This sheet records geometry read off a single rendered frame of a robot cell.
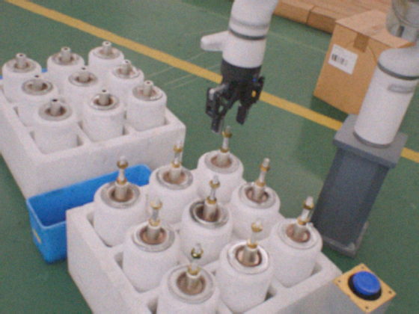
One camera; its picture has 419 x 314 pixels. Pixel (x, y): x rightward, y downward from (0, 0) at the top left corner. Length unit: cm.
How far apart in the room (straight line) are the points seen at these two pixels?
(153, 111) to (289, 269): 53
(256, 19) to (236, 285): 45
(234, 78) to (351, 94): 101
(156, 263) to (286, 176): 72
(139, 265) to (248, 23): 45
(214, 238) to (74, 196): 41
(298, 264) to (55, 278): 52
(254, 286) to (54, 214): 54
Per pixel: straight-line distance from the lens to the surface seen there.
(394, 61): 108
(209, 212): 92
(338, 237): 130
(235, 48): 90
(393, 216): 150
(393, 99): 111
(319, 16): 263
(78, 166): 119
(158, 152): 128
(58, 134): 116
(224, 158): 104
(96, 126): 120
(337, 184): 121
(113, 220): 93
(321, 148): 167
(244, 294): 88
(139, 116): 125
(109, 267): 92
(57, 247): 114
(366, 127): 115
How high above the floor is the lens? 88
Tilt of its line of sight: 35 degrees down
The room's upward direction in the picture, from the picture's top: 10 degrees clockwise
